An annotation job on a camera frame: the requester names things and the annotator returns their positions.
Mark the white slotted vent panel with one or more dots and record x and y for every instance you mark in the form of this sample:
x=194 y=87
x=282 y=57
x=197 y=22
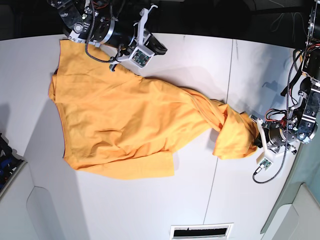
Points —
x=219 y=231

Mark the orange yellow t-shirt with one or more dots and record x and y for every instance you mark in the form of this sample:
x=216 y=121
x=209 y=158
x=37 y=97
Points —
x=124 y=126

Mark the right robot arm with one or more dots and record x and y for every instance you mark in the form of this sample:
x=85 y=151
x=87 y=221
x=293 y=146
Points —
x=93 y=22

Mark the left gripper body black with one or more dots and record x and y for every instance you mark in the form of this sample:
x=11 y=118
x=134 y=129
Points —
x=261 y=140

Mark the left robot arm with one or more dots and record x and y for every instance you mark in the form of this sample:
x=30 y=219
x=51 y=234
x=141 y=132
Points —
x=297 y=122

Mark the box of dark items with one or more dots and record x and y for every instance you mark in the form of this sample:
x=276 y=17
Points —
x=10 y=164

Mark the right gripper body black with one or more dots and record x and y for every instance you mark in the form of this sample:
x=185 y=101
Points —
x=145 y=46

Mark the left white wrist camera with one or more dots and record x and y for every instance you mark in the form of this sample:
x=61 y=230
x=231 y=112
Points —
x=265 y=155

